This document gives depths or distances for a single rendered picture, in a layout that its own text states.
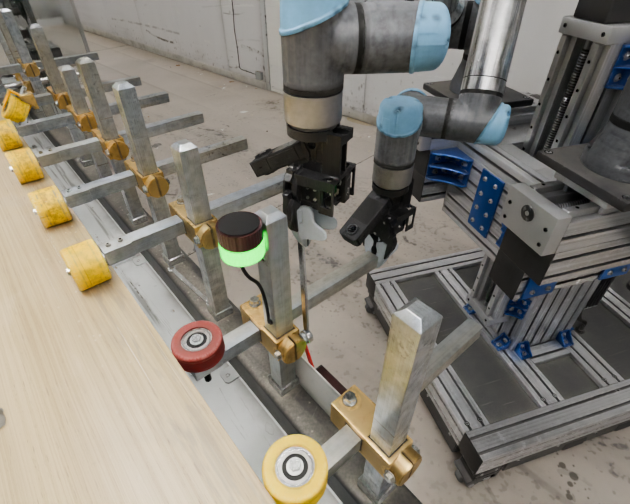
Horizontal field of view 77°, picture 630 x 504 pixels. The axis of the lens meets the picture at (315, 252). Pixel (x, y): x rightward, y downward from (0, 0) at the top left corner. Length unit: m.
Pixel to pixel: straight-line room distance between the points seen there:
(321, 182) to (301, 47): 0.16
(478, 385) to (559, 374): 0.30
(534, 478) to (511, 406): 0.27
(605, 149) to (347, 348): 1.21
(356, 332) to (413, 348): 1.43
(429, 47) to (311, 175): 0.21
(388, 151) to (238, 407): 0.60
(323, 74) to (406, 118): 0.25
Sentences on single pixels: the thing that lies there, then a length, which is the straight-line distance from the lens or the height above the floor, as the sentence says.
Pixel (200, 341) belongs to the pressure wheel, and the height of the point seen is 0.91.
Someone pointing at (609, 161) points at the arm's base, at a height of 1.07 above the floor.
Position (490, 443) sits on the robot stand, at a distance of 1.40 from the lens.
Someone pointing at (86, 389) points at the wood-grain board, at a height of 0.90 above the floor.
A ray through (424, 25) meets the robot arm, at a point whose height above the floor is 1.33.
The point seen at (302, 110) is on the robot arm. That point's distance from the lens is 0.51.
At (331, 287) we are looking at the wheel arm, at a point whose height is 0.86.
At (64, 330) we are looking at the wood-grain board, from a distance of 0.78.
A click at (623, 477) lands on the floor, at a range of 1.82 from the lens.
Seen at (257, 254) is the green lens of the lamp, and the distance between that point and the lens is 0.53.
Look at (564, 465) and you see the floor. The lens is 1.74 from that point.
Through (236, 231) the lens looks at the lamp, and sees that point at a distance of 0.51.
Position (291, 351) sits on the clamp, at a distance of 0.69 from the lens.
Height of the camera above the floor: 1.41
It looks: 39 degrees down
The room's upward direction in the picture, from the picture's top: straight up
